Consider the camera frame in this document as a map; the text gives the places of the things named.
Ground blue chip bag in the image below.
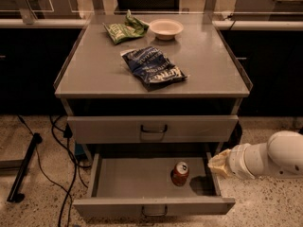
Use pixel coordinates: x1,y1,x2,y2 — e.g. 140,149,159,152
120,46,187,91

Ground grey drawer cabinet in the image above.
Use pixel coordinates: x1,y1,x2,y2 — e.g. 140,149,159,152
52,13,254,220

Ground red coke can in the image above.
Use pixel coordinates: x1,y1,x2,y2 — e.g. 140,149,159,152
170,161,189,186

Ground white bowl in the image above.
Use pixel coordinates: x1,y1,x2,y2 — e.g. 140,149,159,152
149,19,184,41

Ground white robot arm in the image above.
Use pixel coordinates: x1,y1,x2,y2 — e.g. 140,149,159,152
208,131,303,180

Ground closed grey top drawer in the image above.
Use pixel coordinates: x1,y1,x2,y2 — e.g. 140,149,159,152
67,115,238,144

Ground black floor stand bar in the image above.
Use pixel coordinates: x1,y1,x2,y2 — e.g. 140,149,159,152
7,132,43,202

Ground open grey middle drawer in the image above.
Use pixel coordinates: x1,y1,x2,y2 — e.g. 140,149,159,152
74,153,235,218

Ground green chip bag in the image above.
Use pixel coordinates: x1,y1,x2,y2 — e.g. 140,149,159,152
103,10,150,44

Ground black floor cables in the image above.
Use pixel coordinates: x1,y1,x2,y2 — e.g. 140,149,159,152
15,114,93,227

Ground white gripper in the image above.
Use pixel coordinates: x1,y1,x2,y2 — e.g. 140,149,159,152
207,144,255,180

